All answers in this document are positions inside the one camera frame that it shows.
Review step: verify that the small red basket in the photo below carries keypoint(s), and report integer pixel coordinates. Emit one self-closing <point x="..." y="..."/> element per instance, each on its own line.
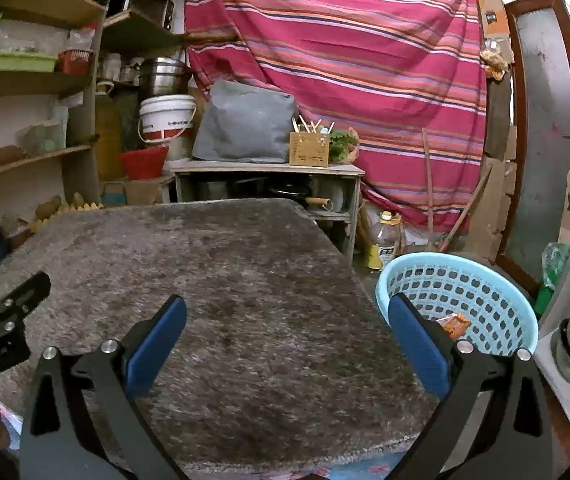
<point x="75" y="62"/>

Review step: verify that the green plastic tray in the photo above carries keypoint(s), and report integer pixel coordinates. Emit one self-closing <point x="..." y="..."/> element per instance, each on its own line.
<point x="14" y="61"/>

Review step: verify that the wooden shelf unit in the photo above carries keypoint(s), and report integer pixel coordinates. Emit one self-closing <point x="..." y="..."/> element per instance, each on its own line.
<point x="47" y="120"/>

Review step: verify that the wooden framed door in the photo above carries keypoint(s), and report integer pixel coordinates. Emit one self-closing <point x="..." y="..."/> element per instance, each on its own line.
<point x="540" y="34"/>

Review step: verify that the steel stock pot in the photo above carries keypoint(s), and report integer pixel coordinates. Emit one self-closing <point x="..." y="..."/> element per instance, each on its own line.
<point x="164" y="76"/>

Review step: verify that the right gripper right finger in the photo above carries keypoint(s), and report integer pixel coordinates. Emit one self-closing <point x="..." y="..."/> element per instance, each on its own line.
<point x="514" y="438"/>

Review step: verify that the grey shaggy table rug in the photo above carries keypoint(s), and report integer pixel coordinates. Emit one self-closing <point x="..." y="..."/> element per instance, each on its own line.
<point x="285" y="363"/>

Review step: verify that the white plastic bucket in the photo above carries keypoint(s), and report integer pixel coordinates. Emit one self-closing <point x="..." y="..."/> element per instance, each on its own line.
<point x="163" y="117"/>

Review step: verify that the orange snack packet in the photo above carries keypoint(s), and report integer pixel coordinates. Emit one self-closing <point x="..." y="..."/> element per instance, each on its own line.
<point x="455" y="325"/>

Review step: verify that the white side table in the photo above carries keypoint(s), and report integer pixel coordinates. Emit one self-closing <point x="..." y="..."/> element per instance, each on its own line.
<point x="330" y="194"/>

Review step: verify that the light blue plastic basket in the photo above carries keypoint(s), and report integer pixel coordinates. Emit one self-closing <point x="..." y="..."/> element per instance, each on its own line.
<point x="502" y="319"/>

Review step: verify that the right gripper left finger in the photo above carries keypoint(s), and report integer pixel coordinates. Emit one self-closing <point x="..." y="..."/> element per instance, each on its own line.
<point x="59" y="439"/>

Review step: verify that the red plastic basin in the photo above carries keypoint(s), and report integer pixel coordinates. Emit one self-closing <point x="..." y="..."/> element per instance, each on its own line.
<point x="146" y="164"/>

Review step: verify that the yellow label oil bottle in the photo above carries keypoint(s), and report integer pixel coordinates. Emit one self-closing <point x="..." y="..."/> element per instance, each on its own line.
<point x="386" y="240"/>

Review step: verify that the green leafy vegetable bag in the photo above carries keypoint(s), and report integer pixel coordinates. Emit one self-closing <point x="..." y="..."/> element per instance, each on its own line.
<point x="343" y="146"/>

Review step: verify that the red striped hanging cloth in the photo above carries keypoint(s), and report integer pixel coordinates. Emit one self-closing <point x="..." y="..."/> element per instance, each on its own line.
<point x="405" y="74"/>

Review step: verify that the yellow egg tray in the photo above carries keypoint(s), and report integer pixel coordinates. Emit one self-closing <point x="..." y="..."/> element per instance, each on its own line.
<point x="48" y="211"/>

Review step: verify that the amber oil jug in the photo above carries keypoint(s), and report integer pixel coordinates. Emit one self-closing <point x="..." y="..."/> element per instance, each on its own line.
<point x="108" y="129"/>

